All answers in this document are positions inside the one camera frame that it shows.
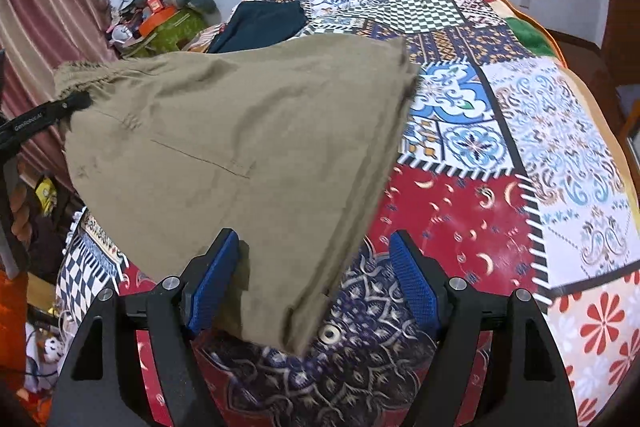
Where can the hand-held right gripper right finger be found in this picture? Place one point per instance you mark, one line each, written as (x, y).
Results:
(415, 287)

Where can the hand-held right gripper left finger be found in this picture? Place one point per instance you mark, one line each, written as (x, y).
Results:
(210, 282)

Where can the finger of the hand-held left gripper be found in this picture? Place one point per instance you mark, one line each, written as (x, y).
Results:
(75, 103)

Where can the khaki pants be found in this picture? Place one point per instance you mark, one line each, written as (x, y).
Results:
(225, 157)

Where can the dark pants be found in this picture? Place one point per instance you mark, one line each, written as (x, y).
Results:
(260, 24)

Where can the person's left hand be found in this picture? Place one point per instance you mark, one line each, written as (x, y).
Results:
(21, 207)

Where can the yellow bag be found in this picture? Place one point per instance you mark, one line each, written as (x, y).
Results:
(45, 194)

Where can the jumbled small items pile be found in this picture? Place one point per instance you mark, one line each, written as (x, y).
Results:
(125, 22)

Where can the orange box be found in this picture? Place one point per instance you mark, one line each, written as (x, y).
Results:
(157, 22)

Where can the green printed basket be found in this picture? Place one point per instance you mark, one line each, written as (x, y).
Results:
(175, 29)

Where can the small red box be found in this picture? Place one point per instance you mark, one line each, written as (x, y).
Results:
(155, 3)

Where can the patchwork printed blanket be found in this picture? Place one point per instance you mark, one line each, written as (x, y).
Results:
(500, 157)

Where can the white plush toy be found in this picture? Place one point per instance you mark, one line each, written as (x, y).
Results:
(50, 349)

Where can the orange edged blanket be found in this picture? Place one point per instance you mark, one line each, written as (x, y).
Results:
(525, 34)

